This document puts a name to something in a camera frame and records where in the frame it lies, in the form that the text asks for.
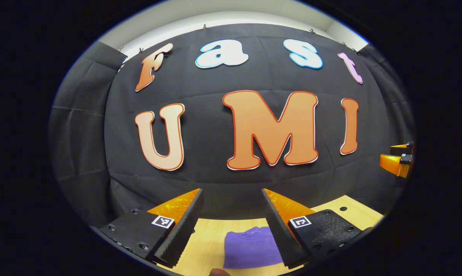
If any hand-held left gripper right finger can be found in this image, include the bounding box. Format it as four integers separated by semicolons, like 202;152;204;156
261;188;374;269

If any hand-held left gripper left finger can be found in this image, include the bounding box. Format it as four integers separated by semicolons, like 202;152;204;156
98;188;205;269

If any purple shirt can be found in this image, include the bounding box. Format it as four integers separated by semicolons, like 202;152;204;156
223;226;285;269

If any black backdrop cloth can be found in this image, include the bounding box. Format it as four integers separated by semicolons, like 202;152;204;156
49;24;415;227

